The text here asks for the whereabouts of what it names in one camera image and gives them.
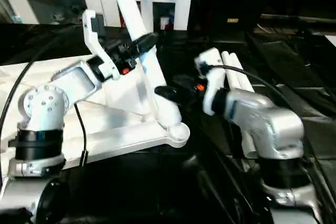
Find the white plastic table top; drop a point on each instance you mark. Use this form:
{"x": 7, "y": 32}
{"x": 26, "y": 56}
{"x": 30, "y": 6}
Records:
{"x": 115, "y": 124}

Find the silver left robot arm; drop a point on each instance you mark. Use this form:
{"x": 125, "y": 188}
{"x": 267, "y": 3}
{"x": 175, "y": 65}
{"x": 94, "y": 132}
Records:
{"x": 47, "y": 114}

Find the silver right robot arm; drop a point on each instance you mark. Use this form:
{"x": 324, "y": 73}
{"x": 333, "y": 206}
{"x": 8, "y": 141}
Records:
{"x": 262, "y": 124}

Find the red bottle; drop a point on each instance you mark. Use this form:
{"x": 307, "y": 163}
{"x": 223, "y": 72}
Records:
{"x": 166, "y": 23}

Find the small yellow tag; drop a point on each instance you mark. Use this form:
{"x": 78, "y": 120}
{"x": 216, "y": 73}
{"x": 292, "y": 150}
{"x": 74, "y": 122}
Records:
{"x": 232, "y": 20}

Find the black plastic mat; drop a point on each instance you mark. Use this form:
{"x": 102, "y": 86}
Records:
{"x": 184, "y": 182}

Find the white flat board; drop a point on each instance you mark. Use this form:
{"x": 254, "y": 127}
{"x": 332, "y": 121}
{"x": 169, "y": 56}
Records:
{"x": 332, "y": 40}

